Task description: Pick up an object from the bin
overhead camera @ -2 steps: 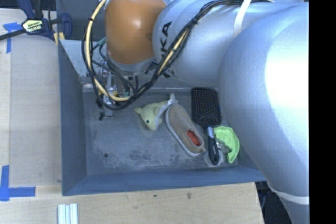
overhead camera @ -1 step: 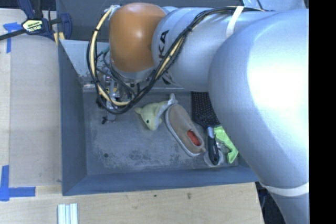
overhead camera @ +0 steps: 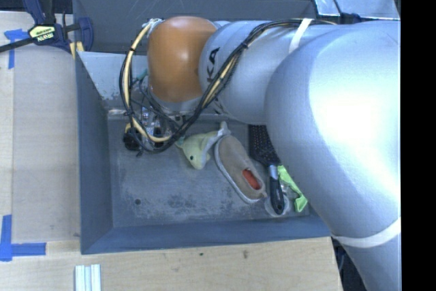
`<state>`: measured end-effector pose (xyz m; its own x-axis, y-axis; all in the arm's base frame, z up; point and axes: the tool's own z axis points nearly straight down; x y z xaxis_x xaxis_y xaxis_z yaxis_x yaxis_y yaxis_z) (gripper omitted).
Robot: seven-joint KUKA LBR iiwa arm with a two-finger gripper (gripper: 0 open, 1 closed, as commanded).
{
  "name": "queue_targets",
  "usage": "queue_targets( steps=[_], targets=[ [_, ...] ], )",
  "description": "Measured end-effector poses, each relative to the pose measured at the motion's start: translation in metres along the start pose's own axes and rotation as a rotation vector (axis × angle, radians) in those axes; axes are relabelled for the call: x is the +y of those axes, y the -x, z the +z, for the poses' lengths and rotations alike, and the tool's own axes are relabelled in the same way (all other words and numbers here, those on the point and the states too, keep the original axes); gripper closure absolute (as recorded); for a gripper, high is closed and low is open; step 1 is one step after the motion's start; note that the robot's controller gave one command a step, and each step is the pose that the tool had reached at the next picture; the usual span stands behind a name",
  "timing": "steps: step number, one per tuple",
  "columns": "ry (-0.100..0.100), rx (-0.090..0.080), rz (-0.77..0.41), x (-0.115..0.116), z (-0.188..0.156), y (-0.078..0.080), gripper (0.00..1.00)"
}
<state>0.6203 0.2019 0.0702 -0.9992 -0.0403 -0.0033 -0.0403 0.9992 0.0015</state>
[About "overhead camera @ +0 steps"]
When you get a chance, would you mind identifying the beige slipper with orange lining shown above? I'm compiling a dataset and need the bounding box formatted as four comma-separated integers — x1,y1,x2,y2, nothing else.
213,134,269,205

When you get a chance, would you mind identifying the grey metal bin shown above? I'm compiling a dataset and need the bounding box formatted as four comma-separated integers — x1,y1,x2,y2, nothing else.
71,0,333,256

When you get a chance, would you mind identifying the pale wood board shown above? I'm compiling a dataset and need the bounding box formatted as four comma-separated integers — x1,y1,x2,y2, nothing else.
11,47,82,245

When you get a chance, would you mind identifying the black hairbrush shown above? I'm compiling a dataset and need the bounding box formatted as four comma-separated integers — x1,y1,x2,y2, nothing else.
247,124,287,216

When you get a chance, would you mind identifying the black cylinder on white bracket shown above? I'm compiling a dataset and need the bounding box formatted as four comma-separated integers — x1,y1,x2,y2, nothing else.
123,130,141,153

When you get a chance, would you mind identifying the yellow-green plush toy fish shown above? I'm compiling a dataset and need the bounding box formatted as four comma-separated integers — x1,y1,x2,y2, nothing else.
174,121,233,170

